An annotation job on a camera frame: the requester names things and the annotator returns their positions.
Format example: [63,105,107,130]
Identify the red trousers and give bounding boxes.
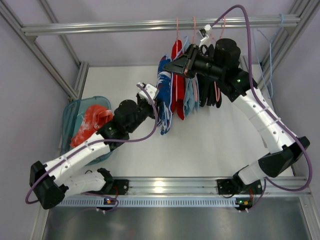
[171,41,186,121]

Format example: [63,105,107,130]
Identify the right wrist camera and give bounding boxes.
[199,24,213,47]

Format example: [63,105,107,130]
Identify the right aluminium frame strut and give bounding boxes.
[237,0,320,176]

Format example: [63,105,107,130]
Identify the left aluminium frame strut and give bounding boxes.
[0,0,90,102]

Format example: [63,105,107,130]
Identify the empty blue hanger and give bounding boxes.
[252,13,285,100]

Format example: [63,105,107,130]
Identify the aluminium frame strut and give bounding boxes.
[0,0,90,102]
[237,0,320,176]

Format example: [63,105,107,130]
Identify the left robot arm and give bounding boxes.
[25,89,158,210]

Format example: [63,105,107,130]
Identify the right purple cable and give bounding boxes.
[211,4,313,213]

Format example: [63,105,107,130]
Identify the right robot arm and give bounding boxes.
[163,38,310,195]

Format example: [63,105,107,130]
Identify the blue patterned trousers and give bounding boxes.
[156,55,173,135]

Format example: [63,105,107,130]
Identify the slotted cable duct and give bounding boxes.
[58,196,251,208]

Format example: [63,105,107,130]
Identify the aluminium hanging rail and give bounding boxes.
[21,14,301,37]

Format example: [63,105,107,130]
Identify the black trousers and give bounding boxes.
[197,44,223,109]

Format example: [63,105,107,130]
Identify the purple cable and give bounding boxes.
[24,83,160,203]
[211,4,313,213]

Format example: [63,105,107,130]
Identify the red white garment in basket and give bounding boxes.
[70,104,113,148]

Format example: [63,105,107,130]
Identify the teal plastic basket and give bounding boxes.
[60,96,112,155]

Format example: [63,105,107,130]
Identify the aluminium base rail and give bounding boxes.
[72,176,311,198]

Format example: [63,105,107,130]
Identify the light blue trousers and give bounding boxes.
[183,77,200,118]

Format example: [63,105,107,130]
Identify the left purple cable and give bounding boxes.
[24,83,160,203]

